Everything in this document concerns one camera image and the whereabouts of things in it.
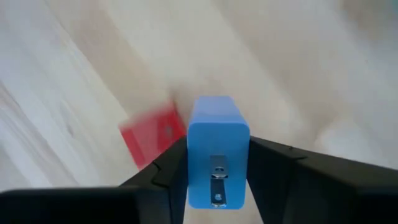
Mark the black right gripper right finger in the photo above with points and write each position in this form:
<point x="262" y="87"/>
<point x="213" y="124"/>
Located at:
<point x="326" y="196"/>

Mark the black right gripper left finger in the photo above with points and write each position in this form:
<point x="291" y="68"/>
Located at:
<point x="93" y="205"/>

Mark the red charger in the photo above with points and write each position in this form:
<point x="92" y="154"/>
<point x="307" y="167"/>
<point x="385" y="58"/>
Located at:
<point x="152" y="133"/>

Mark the blue charger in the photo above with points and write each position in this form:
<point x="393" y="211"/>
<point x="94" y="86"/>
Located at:
<point x="217" y="137"/>

